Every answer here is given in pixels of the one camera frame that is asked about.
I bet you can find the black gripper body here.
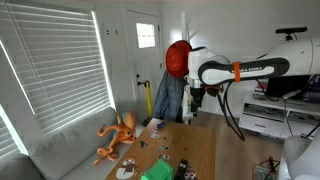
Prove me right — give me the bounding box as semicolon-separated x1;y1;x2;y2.
189;87;205;112

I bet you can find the red sequin hat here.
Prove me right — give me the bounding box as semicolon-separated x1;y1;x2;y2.
165;40;193;79

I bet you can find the white coat stand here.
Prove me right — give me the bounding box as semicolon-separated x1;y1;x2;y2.
179;11;200;125

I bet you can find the blue-grey quilted jacket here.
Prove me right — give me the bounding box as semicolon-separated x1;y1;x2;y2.
152;70;188;123

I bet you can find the wooden coffee table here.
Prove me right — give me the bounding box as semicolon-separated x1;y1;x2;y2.
105;118;217;180

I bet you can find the white door with window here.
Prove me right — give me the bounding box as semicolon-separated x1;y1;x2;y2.
124;9;164;124

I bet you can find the white TV cabinet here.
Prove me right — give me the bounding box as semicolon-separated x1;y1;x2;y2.
238;90;320;140

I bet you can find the black remote control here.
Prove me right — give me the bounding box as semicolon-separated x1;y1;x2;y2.
173;159;189;180

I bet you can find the orange octopus plush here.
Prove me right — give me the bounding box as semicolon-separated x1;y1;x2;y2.
93;109;138;166

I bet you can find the green box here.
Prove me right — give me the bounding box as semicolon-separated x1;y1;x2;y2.
140;158;174;180

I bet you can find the black television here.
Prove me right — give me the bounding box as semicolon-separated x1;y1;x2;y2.
265;74;311;99

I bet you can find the snowman sticker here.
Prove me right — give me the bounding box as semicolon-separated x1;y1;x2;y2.
115;157;138;180

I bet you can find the grey sofa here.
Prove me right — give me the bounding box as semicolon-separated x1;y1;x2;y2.
0;106;138;180

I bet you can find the wide white window blind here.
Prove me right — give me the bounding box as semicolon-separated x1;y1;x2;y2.
0;1;116;136

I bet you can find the narrow white window blind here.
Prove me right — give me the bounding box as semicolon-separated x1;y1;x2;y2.
0;106;21;159

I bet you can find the wrist camera with orange mount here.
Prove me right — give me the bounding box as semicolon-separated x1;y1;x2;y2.
204;85;224;98

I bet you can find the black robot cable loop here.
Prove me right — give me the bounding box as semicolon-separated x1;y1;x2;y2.
216;81;246;142

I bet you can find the orange strap on arm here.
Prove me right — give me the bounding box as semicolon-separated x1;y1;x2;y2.
232;61;242;83

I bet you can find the yellow-handled tool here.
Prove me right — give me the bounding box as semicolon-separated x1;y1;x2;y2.
138;80;154;127

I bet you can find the black stereo camera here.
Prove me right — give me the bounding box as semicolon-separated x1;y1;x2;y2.
275;26;308;42

